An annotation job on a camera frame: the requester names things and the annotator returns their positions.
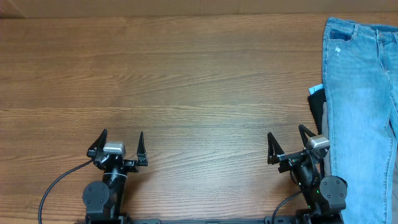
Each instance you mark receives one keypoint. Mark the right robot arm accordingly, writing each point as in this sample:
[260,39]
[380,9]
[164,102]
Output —
[325,196]

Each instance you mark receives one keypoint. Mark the light blue denim jeans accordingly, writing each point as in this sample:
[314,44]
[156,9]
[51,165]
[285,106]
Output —
[359,73]

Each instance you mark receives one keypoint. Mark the black garment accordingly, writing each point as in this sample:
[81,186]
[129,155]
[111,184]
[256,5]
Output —
[318,107]

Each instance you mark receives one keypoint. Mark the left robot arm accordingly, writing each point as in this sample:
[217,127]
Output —
[103,199]

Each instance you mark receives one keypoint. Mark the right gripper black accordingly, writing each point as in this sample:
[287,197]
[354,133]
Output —
[276,154]

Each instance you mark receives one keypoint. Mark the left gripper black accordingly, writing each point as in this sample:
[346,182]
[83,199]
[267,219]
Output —
[132,166]

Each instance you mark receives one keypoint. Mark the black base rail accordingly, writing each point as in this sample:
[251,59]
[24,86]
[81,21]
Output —
[265,220]

